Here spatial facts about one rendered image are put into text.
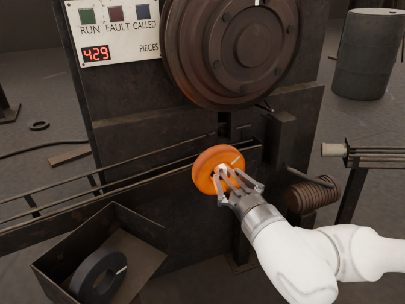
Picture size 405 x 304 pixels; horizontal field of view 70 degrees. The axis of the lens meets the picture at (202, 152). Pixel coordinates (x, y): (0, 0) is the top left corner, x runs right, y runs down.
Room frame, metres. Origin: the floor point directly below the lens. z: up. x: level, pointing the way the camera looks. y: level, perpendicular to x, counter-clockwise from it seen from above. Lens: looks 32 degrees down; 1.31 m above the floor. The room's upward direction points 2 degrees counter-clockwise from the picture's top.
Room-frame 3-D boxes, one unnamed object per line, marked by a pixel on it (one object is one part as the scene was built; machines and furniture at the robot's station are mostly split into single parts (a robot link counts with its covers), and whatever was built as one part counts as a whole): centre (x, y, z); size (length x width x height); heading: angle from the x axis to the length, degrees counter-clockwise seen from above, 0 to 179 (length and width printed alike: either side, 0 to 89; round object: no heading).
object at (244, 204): (0.51, -0.10, 0.83); 0.09 x 0.08 x 0.07; 21
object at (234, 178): (0.58, -0.09, 0.84); 0.11 x 0.01 x 0.04; 20
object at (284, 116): (1.06, -0.33, 0.68); 0.11 x 0.08 x 0.24; 21
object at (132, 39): (0.94, 0.24, 1.15); 0.26 x 0.02 x 0.18; 111
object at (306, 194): (0.95, -0.47, 0.27); 0.22 x 0.13 x 0.53; 111
